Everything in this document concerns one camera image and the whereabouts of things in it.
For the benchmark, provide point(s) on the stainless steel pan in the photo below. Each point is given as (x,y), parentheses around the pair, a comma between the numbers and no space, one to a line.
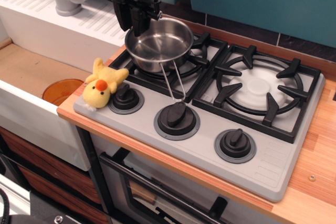
(163,48)

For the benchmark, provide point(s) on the black left stove knob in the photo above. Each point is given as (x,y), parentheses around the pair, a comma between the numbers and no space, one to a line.
(126,100)

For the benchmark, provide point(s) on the black stove knob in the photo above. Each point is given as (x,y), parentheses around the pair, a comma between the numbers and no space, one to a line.
(177,122)
(235,146)
(126,100)

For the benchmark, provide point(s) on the black middle stove knob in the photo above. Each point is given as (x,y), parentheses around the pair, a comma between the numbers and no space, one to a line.
(177,122)

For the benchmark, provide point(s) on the grey toy stove top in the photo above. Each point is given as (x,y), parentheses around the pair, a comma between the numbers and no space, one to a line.
(267,174)

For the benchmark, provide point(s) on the black right stove knob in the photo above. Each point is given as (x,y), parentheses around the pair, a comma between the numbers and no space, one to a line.
(235,146)

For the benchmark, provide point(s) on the yellow stuffed duck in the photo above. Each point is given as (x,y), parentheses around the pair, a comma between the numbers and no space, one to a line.
(101,84)

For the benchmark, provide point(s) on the black left burner grate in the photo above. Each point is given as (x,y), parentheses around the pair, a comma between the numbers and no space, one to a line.
(203,54)

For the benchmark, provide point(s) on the black burner grate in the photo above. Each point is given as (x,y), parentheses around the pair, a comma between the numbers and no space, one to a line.
(203,54)
(266,93)

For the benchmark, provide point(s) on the white toy sink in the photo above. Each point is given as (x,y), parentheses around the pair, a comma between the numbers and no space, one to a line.
(40,47)

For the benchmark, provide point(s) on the orange plastic plate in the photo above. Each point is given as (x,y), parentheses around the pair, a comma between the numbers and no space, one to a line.
(59,91)

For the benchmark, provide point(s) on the black right burner grate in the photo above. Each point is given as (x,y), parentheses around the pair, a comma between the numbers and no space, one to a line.
(266,93)

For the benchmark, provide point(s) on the toy oven door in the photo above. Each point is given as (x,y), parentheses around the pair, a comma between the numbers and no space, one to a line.
(150,193)

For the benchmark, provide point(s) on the wooden drawer unit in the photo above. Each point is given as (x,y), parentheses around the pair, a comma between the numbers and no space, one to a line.
(62,184)

